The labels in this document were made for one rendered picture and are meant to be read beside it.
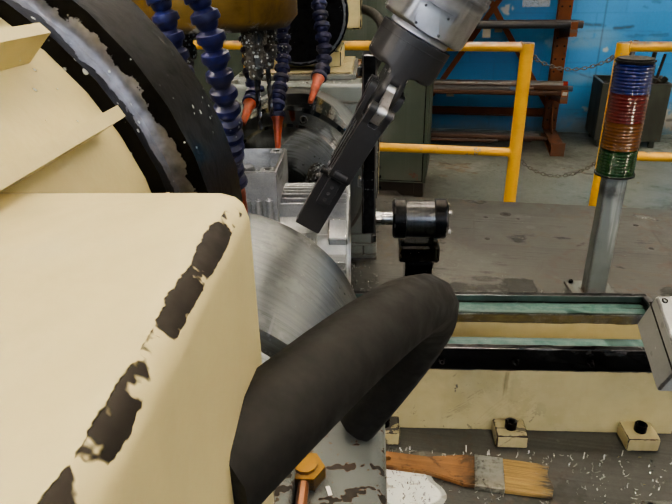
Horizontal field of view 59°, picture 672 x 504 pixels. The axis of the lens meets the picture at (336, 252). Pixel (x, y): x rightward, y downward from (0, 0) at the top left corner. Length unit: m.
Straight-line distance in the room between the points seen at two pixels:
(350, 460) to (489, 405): 0.56
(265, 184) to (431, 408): 0.36
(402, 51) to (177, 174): 0.44
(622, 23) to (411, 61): 5.18
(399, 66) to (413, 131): 3.21
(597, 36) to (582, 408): 5.03
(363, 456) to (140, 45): 0.18
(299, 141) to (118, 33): 0.77
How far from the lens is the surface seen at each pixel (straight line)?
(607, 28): 5.73
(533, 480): 0.78
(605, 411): 0.86
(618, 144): 1.07
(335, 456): 0.27
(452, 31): 0.60
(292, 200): 0.71
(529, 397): 0.81
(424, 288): 0.15
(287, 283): 0.44
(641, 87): 1.06
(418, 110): 3.77
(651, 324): 0.61
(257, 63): 0.65
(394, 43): 0.60
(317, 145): 0.93
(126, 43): 0.17
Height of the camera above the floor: 1.35
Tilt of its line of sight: 25 degrees down
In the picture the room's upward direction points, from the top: 1 degrees counter-clockwise
